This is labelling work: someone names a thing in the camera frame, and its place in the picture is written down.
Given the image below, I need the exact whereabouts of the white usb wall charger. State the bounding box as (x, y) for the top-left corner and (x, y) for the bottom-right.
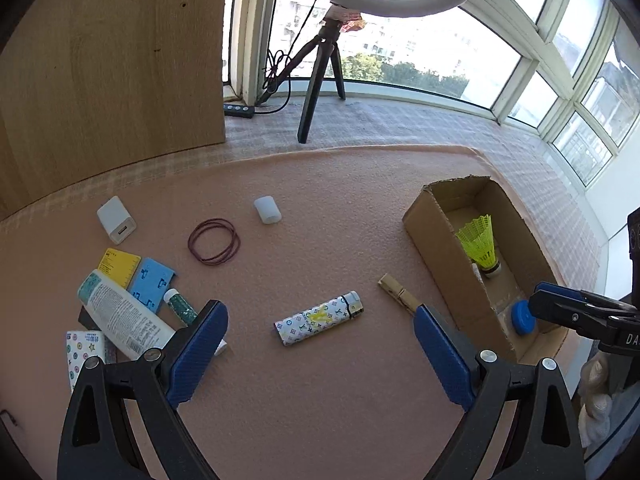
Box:
(96, 196), (137, 245)

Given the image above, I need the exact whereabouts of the yellow ruler card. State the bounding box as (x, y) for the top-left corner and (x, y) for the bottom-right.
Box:
(98, 248), (141, 289)

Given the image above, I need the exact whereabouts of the yellow plastic shuttlecock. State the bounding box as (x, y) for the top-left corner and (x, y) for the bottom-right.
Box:
(456, 214), (501, 278)

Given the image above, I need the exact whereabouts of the small white cylinder cap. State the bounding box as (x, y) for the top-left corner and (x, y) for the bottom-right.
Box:
(254, 195), (282, 226)

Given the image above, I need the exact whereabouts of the small green white tube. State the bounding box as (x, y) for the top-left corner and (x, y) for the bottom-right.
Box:
(164, 288), (198, 326)

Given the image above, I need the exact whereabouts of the blue bottle cap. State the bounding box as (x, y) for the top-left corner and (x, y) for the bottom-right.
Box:
(511, 300), (537, 336)

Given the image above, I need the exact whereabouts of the white cream tube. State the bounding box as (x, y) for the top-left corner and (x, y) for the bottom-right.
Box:
(77, 269), (177, 361)

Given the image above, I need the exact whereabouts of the black inline cable remote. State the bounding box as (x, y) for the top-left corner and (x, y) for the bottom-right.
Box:
(224, 103), (255, 118)

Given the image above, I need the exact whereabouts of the black tripod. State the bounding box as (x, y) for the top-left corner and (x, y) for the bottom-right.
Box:
(255, 0), (346, 144)

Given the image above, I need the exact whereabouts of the patterned tissue pack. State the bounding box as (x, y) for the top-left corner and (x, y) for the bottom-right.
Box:
(65, 330), (112, 390)

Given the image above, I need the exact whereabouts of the blue card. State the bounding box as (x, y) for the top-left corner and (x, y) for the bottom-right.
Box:
(128, 257), (176, 314)

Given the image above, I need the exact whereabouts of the patterned white lighter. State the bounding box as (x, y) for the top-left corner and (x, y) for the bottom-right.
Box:
(273, 290), (364, 347)

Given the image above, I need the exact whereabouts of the black ring light cable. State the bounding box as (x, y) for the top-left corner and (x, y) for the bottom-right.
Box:
(252, 0), (369, 116)

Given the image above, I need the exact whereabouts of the wooden cabinet panel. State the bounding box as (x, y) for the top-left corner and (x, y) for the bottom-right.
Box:
(1, 0), (224, 216)

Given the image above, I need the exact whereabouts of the wooden clothespin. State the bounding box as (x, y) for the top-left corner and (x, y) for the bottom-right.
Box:
(378, 273), (422, 315)

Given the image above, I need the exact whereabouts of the brown cardboard box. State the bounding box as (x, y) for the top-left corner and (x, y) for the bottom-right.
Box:
(402, 176), (568, 364)

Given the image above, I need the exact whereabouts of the plaid grey cloth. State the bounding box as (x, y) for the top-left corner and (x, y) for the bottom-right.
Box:
(1, 98), (608, 292)

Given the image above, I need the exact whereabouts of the dark red rubber band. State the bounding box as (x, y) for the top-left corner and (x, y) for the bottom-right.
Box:
(186, 218), (241, 266)

